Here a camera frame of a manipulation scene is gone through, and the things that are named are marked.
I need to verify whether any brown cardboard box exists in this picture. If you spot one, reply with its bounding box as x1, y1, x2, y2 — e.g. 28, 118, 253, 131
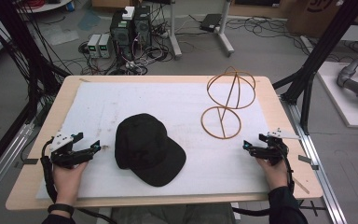
286, 0, 351, 39

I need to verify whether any black computer tower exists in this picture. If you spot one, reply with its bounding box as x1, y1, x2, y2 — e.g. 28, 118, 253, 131
132, 5, 153, 49
109, 11, 135, 61

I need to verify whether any white board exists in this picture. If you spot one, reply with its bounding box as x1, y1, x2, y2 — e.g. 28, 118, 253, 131
316, 60, 358, 129

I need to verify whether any black baseball cap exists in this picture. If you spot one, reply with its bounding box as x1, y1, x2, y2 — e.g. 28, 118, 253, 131
114, 113, 187, 188

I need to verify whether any white stand leg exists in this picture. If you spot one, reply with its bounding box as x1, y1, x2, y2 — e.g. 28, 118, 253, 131
217, 0, 235, 58
167, 0, 184, 61

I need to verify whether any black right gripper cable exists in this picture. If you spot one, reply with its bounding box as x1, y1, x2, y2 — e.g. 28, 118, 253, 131
232, 144, 296, 217

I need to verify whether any tangle of floor cables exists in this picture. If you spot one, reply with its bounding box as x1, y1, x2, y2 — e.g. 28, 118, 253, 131
77, 36, 172, 77

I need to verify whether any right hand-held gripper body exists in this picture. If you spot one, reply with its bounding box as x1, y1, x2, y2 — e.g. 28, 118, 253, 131
248, 128, 301, 166

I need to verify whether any aluminium rail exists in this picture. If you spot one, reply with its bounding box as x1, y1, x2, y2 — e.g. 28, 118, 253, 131
280, 95, 349, 224
0, 121, 35, 208

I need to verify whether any black frame post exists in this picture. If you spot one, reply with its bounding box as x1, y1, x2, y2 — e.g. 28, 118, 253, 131
272, 0, 358, 135
0, 0, 71, 125

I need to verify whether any person's right hand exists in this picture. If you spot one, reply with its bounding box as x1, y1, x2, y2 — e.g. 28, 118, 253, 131
255, 157, 290, 191

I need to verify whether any white foam mat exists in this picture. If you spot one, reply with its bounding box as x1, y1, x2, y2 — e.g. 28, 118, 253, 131
35, 81, 272, 201

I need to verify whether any white box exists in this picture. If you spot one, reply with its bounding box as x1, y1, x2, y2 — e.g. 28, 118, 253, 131
121, 6, 136, 21

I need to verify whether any grey power supply unit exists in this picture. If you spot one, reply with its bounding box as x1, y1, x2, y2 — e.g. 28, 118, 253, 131
98, 33, 113, 59
86, 34, 103, 59

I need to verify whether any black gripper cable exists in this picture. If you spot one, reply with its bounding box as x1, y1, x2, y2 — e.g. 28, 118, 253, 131
232, 144, 296, 217
39, 138, 117, 224

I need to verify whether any black wristband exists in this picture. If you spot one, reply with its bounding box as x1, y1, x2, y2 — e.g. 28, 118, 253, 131
47, 203, 76, 217

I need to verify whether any person's left hand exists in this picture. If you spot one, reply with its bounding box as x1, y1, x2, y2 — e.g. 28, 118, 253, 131
51, 161, 90, 206

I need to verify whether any round white table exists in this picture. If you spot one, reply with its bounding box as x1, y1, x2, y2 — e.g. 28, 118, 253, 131
17, 0, 73, 14

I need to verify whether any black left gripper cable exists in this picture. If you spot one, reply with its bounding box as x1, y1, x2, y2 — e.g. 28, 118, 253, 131
39, 138, 117, 224

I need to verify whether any black flat box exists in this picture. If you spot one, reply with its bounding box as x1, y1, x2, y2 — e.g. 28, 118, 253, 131
199, 13, 224, 33

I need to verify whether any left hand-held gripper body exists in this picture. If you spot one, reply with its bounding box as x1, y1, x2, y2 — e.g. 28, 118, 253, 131
49, 133, 95, 170

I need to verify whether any copper wire hat stand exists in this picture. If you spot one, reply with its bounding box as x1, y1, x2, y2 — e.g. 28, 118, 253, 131
200, 65, 257, 140

